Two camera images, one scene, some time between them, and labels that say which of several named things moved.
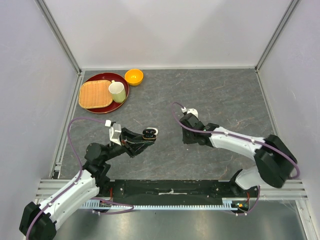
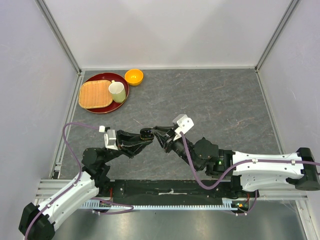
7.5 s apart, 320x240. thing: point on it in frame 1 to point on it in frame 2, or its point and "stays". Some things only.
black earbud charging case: x=150 y=133 stays
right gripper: x=185 y=139 to x=170 y=137
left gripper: x=129 y=140 stays
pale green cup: x=117 y=89 stays
